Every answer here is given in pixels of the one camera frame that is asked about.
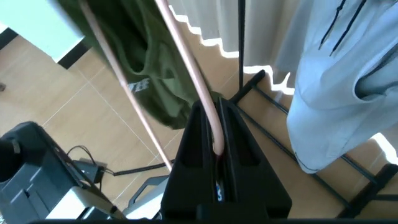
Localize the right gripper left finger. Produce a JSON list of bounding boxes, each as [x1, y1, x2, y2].
[[160, 99, 220, 218]]

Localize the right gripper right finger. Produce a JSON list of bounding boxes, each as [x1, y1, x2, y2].
[[217, 97, 293, 218]]

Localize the pale grey shorts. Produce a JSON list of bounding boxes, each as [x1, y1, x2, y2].
[[275, 0, 398, 174]]

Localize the pink clothes hanger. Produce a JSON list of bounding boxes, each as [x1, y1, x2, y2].
[[77, 0, 225, 172]]

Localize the green long-sleeved shirt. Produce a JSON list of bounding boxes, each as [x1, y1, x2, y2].
[[57, 0, 225, 131]]

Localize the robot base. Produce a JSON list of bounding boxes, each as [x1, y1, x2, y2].
[[0, 121, 170, 221]]

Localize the black clothes rack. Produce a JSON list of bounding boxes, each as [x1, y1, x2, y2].
[[229, 0, 398, 219]]

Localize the black coiled cable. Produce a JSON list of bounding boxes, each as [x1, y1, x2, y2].
[[112, 159, 175, 177]]

